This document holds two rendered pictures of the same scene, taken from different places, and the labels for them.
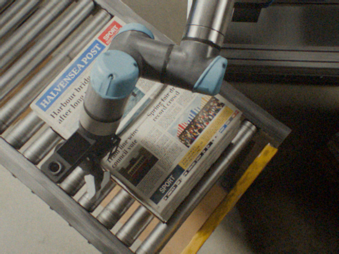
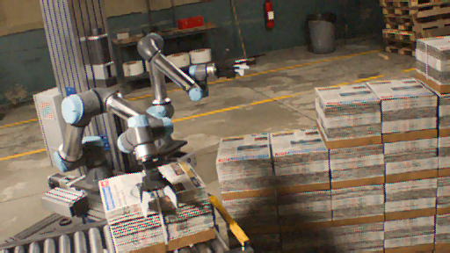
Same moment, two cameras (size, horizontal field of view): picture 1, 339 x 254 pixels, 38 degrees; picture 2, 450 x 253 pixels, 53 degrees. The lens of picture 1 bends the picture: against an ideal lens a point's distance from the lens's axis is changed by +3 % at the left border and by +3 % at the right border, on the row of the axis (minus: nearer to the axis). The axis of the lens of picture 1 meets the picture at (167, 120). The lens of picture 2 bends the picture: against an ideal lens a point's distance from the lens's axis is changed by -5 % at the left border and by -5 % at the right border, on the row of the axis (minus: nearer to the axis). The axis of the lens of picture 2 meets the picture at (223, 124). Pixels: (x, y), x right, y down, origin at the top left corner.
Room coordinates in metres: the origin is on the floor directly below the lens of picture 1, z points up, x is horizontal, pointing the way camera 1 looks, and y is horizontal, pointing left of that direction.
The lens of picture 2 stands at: (-0.79, 1.30, 1.75)
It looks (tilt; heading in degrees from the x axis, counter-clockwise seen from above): 18 degrees down; 302
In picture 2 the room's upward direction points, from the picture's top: 8 degrees counter-clockwise
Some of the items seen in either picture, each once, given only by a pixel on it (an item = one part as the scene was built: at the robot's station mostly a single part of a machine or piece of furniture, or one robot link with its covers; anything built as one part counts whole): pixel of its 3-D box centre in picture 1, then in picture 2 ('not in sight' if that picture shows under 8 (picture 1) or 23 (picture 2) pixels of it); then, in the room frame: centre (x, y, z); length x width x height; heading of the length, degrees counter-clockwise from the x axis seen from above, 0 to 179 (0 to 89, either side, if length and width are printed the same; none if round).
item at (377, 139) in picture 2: not in sight; (346, 130); (-0.08, -1.08, 0.86); 0.38 x 0.29 x 0.04; 117
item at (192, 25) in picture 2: not in sight; (166, 51); (4.36, -5.37, 0.55); 1.80 x 0.70 x 1.09; 48
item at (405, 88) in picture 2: not in sight; (397, 88); (-0.34, -1.22, 1.06); 0.37 x 0.28 x 0.01; 115
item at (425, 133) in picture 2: not in sight; (400, 124); (-0.35, -1.21, 0.86); 0.38 x 0.29 x 0.04; 115
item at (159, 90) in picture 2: not in sight; (157, 79); (1.00, -0.89, 1.19); 0.15 x 0.12 x 0.55; 111
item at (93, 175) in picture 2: not in sight; (97, 169); (0.99, -0.27, 0.87); 0.15 x 0.15 x 0.10
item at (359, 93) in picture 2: not in sight; (345, 93); (-0.09, -1.08, 1.06); 0.37 x 0.29 x 0.01; 117
